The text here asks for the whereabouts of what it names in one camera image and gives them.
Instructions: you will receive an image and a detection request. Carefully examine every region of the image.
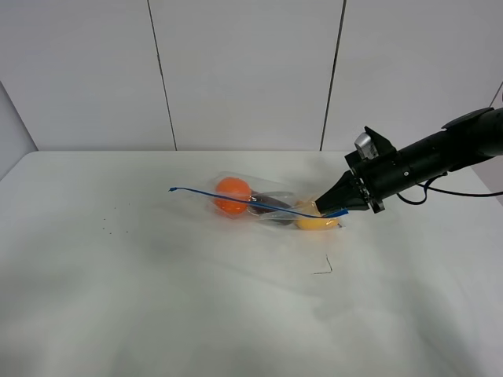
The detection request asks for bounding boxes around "dark purple eggplant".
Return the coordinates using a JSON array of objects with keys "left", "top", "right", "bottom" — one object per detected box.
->
[{"left": 247, "top": 190, "right": 296, "bottom": 226}]

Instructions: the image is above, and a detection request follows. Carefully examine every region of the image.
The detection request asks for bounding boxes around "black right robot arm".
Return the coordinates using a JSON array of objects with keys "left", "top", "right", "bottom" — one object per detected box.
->
[{"left": 315, "top": 108, "right": 502, "bottom": 216}]

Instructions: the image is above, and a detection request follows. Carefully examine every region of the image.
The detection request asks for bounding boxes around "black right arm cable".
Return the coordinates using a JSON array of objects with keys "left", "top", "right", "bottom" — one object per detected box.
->
[{"left": 395, "top": 174, "right": 503, "bottom": 205}]

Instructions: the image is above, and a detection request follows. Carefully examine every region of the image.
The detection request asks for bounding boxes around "clear zip bag blue zipper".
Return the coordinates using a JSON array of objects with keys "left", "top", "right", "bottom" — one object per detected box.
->
[{"left": 168, "top": 172, "right": 348, "bottom": 231}]

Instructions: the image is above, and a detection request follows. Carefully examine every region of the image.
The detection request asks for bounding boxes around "orange fruit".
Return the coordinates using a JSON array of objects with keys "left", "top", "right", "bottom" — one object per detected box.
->
[{"left": 214, "top": 177, "right": 252, "bottom": 216}]

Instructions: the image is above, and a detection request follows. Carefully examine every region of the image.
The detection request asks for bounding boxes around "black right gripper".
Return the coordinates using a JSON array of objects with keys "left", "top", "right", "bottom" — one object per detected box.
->
[{"left": 315, "top": 126, "right": 397, "bottom": 214}]

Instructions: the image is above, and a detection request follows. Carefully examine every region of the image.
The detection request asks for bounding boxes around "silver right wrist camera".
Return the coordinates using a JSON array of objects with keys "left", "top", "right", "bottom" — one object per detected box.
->
[{"left": 354, "top": 132, "right": 379, "bottom": 159}]

